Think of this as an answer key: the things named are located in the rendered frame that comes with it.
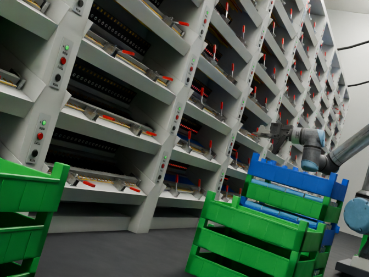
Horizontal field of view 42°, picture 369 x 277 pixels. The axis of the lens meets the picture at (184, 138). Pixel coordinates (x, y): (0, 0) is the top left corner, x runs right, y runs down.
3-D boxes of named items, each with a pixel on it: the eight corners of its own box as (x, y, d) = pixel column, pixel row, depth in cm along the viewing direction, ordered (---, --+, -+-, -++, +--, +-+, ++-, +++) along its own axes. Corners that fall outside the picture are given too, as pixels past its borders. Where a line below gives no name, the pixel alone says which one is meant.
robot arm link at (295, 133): (301, 145, 257) (298, 143, 248) (292, 144, 259) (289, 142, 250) (303, 129, 258) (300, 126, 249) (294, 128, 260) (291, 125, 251)
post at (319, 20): (269, 226, 374) (328, 16, 382) (266, 226, 365) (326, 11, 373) (245, 218, 382) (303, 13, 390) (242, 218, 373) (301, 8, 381)
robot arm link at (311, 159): (324, 173, 248) (328, 150, 250) (310, 168, 241) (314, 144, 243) (309, 173, 255) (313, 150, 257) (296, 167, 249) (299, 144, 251)
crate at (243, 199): (331, 245, 170) (337, 223, 170) (317, 245, 153) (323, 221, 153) (255, 220, 186) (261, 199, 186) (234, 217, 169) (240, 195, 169)
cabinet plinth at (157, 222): (264, 224, 375) (266, 218, 375) (127, 230, 175) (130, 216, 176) (245, 218, 382) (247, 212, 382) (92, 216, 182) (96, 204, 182)
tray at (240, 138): (260, 153, 304) (269, 141, 303) (231, 138, 249) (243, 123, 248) (236, 134, 312) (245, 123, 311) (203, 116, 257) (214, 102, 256)
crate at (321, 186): (343, 201, 171) (349, 180, 171) (330, 197, 153) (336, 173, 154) (267, 179, 186) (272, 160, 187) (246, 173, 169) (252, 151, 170)
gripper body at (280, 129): (273, 125, 264) (295, 127, 259) (270, 139, 263) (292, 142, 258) (269, 122, 257) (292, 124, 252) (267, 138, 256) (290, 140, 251)
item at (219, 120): (226, 136, 240) (243, 114, 239) (179, 110, 185) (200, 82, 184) (197, 112, 248) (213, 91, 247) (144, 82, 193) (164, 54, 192)
